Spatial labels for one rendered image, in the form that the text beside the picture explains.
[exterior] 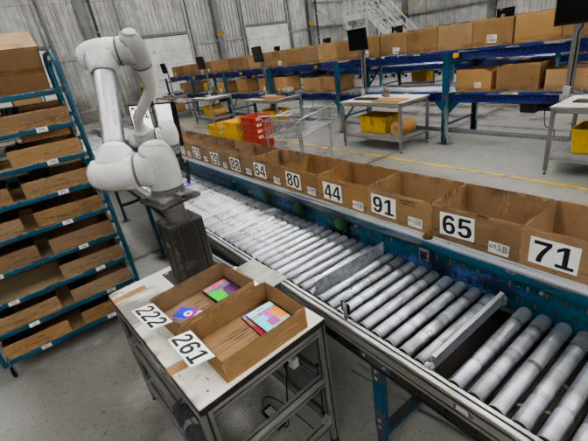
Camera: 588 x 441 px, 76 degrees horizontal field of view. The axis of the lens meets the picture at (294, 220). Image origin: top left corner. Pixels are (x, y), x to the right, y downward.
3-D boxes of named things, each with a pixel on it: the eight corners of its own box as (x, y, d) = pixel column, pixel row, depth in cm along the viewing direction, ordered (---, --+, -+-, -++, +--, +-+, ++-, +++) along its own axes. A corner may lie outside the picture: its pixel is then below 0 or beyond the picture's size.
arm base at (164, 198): (167, 208, 168) (164, 197, 165) (143, 199, 182) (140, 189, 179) (200, 193, 179) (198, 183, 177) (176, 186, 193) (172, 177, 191)
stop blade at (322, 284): (316, 297, 171) (314, 281, 168) (382, 256, 195) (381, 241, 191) (317, 297, 171) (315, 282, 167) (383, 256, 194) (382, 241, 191)
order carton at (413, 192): (367, 215, 205) (365, 186, 198) (401, 198, 220) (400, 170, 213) (430, 235, 175) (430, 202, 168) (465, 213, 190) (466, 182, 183)
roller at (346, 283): (313, 304, 170) (311, 296, 168) (388, 258, 196) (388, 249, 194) (320, 310, 166) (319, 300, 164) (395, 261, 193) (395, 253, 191)
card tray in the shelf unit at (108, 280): (74, 302, 269) (69, 290, 264) (67, 286, 291) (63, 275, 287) (131, 277, 289) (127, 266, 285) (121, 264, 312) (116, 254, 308)
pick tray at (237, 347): (191, 345, 150) (185, 325, 146) (267, 298, 171) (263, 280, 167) (227, 384, 129) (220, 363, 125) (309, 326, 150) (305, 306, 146)
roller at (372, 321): (355, 332, 150) (354, 322, 148) (432, 276, 177) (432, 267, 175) (365, 339, 147) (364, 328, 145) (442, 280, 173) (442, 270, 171)
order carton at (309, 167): (283, 188, 264) (279, 165, 256) (314, 176, 279) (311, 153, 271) (320, 200, 234) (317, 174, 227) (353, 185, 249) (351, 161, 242)
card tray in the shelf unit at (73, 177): (26, 199, 236) (19, 184, 232) (23, 190, 259) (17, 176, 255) (94, 179, 256) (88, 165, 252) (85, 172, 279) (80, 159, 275)
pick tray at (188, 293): (154, 317, 170) (148, 299, 166) (225, 277, 192) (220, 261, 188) (184, 346, 150) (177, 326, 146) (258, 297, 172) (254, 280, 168)
